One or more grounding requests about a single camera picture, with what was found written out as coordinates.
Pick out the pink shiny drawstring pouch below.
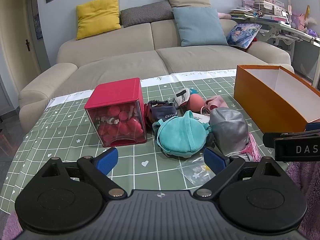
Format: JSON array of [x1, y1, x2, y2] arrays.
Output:
[[231, 133, 261, 162]]

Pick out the clear plastic zip bag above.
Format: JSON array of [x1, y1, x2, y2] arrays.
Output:
[[177, 153, 215, 186]]

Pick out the silver grey fabric pouch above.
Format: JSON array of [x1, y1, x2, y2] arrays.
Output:
[[209, 107, 249, 155]]

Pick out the teal round plush bag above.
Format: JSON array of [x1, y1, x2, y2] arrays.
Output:
[[152, 111, 211, 158]]

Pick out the pink cloth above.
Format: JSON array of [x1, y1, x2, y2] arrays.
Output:
[[200, 95, 228, 115]]

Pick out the pink ball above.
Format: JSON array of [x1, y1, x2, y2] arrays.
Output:
[[187, 94, 205, 113]]

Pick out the navy blue headband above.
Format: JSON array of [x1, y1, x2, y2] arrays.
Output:
[[144, 100, 177, 125]]

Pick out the blue plush toy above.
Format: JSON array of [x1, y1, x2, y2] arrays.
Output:
[[189, 88, 199, 95]]

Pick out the purple fluffy clothing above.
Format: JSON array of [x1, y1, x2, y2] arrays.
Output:
[[286, 162, 319, 239]]

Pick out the orange cardboard box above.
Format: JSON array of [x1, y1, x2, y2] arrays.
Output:
[[234, 65, 319, 133]]

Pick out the red transparent storage box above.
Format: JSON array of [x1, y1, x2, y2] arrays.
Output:
[[84, 77, 147, 147]]

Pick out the anime print pillow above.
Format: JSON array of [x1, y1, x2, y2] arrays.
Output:
[[226, 23, 262, 49]]

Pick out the cluttered white desk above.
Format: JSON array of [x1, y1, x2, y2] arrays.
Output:
[[229, 0, 319, 85]]

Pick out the beige fabric sofa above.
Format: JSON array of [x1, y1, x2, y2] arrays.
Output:
[[18, 20, 292, 132]]

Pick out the light blue cushion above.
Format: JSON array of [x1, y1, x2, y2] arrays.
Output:
[[172, 7, 228, 47]]

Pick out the cream door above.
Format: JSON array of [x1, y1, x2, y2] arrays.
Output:
[[1, 0, 41, 92]]

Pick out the yellow cushion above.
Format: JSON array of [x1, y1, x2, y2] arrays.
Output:
[[76, 0, 121, 40]]

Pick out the grey patterned cushion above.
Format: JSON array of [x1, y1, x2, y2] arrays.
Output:
[[120, 1, 174, 28]]

